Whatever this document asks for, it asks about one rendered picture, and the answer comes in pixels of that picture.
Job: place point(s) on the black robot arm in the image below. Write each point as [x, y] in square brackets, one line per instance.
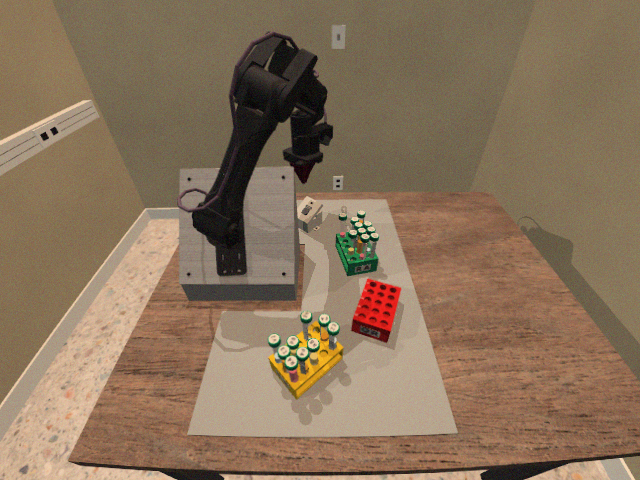
[263, 90]

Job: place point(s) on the yellow test tube rack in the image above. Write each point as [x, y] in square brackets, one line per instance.
[323, 366]

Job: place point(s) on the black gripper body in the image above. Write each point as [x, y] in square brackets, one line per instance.
[301, 150]

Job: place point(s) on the beige bench mat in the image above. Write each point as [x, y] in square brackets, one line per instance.
[377, 389]

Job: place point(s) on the green test tube rack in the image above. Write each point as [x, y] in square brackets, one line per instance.
[357, 266]

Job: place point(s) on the red test tube rack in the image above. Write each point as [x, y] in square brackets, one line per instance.
[371, 329]

